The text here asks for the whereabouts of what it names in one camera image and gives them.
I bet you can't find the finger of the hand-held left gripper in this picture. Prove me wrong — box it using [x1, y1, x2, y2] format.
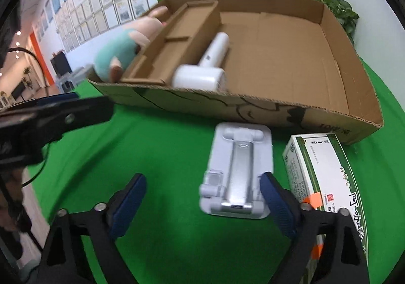
[33, 92, 79, 107]
[32, 97, 115, 145]

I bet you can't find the white hair dryer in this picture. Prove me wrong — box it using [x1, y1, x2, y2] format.
[172, 32, 230, 92]

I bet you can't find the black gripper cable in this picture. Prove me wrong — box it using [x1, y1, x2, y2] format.
[8, 47, 51, 96]

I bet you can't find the narrow cardboard tray insert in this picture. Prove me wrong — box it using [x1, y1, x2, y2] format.
[120, 0, 219, 85]

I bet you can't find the silver metal device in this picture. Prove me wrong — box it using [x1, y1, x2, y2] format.
[221, 140, 255, 212]

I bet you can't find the large cardboard box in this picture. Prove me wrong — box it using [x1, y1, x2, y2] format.
[87, 0, 384, 146]

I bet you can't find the small leafy potted plant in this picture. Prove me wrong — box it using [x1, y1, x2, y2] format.
[293, 0, 359, 46]

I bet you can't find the green tablecloth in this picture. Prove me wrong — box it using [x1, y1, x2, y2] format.
[27, 59, 401, 284]

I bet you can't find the tall potted plant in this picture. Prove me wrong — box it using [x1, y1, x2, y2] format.
[22, 66, 34, 90]

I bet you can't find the black monitor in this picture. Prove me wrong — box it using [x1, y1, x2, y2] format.
[51, 52, 72, 77]

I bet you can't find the pig plush toy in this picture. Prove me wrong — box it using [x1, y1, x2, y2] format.
[94, 6, 170, 82]

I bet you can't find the green and white medicine box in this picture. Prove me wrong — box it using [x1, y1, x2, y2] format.
[282, 133, 369, 284]

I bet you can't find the grey plastic stool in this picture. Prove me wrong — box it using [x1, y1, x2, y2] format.
[56, 78, 76, 93]

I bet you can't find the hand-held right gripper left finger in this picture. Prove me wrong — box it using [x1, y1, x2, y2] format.
[39, 173, 148, 284]

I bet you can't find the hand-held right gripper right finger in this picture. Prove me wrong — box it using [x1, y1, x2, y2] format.
[259, 172, 371, 284]

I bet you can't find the white plastic moulded tray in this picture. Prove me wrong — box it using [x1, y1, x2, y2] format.
[199, 122, 274, 219]

